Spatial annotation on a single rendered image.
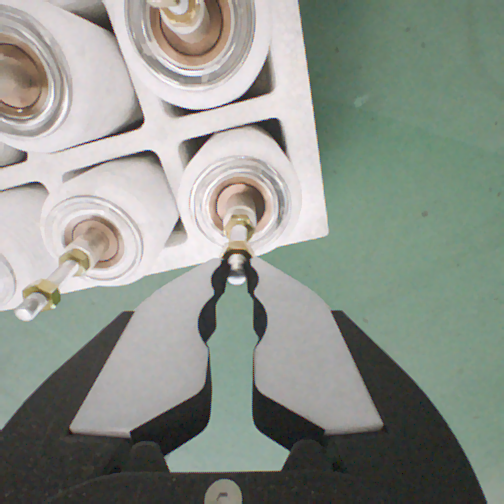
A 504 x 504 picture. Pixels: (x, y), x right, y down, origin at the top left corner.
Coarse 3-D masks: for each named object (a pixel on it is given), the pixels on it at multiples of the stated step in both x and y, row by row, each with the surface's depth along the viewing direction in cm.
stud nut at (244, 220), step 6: (234, 216) 18; (240, 216) 18; (246, 216) 18; (228, 222) 18; (234, 222) 18; (240, 222) 18; (246, 222) 18; (228, 228) 18; (246, 228) 18; (252, 228) 18; (228, 234) 18; (252, 234) 18
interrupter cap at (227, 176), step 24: (216, 168) 21; (240, 168) 21; (264, 168) 21; (192, 192) 21; (216, 192) 21; (240, 192) 22; (264, 192) 22; (288, 192) 21; (192, 216) 22; (216, 216) 22; (264, 216) 22; (288, 216) 22; (216, 240) 23; (264, 240) 23
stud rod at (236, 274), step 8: (232, 232) 17; (240, 232) 17; (232, 240) 16; (240, 240) 16; (232, 256) 15; (240, 256) 14; (232, 264) 14; (240, 264) 14; (232, 272) 14; (240, 272) 14; (232, 280) 14; (240, 280) 14
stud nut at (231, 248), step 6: (228, 246) 15; (234, 246) 15; (240, 246) 15; (246, 246) 15; (222, 252) 15; (228, 252) 15; (234, 252) 15; (240, 252) 15; (246, 252) 15; (252, 252) 15; (222, 258) 15; (228, 258) 15; (246, 258) 15
